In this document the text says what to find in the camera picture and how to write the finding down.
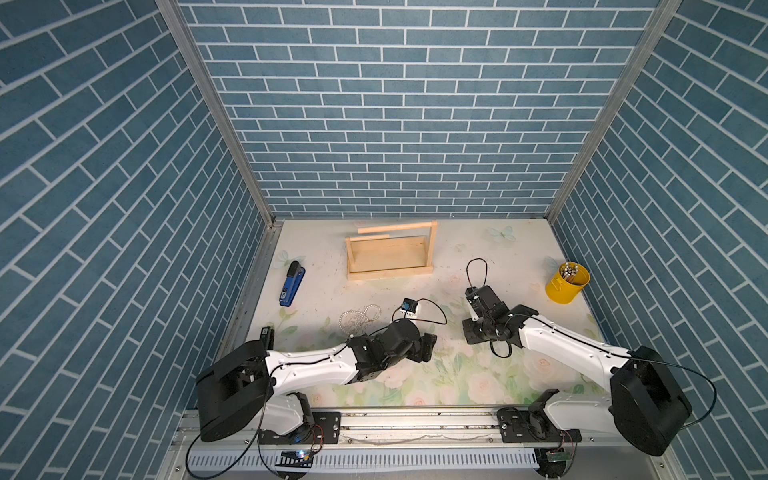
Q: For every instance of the yellow cup with pens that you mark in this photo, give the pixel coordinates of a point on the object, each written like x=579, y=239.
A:
x=568, y=281

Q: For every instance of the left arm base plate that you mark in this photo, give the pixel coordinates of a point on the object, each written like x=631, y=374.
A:
x=325, y=428

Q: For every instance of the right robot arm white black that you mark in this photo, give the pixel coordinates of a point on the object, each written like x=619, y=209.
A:
x=643, y=402

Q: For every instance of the black stapler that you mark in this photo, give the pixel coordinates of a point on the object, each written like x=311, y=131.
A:
x=267, y=337

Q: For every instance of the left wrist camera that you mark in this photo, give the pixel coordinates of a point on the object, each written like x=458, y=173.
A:
x=409, y=308

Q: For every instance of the right green circuit board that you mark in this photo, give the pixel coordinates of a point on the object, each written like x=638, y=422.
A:
x=558, y=456

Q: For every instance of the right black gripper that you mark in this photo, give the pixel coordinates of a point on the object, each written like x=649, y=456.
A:
x=467, y=331

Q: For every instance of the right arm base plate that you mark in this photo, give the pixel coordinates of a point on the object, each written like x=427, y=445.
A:
x=520, y=425

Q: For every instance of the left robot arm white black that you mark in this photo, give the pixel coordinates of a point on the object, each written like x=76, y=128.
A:
x=253, y=381

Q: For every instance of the wooden jewelry display stand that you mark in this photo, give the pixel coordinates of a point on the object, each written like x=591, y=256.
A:
x=382, y=252

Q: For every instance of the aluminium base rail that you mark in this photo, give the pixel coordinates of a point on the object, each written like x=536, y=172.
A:
x=422, y=427

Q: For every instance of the green circuit board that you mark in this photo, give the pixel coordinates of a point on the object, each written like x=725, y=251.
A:
x=558, y=456
x=295, y=459

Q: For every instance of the floral table mat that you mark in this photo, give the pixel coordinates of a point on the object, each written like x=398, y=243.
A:
x=515, y=257

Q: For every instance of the left green circuit board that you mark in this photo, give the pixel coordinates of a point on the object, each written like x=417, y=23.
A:
x=295, y=459

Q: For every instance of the white slotted cable duct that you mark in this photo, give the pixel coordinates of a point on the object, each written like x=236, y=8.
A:
x=370, y=460

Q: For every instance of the blue stapler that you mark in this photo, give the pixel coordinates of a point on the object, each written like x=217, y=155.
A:
x=293, y=280

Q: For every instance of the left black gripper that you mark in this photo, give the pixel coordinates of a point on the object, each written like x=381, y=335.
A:
x=422, y=349

